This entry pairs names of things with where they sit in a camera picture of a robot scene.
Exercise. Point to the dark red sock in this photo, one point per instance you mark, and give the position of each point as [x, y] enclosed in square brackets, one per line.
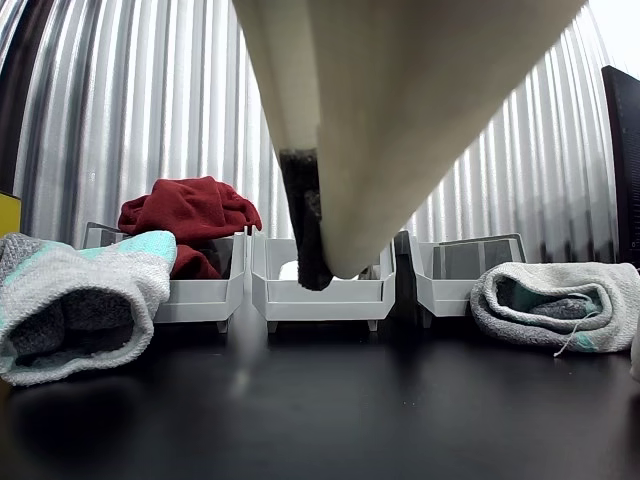
[195, 210]

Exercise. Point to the small white sock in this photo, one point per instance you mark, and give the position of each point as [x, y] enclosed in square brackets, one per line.
[288, 270]

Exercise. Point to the grey folded sock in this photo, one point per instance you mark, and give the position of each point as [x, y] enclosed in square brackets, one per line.
[550, 285]

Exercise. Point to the grey and teal open sock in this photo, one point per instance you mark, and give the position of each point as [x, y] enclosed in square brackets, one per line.
[85, 300]

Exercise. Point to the grey plastic bin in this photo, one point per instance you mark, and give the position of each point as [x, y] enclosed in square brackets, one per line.
[445, 295]
[200, 300]
[325, 302]

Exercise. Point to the black computer monitor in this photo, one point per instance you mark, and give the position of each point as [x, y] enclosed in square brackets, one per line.
[625, 165]

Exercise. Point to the yellow box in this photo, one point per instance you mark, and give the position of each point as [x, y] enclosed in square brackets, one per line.
[9, 215]

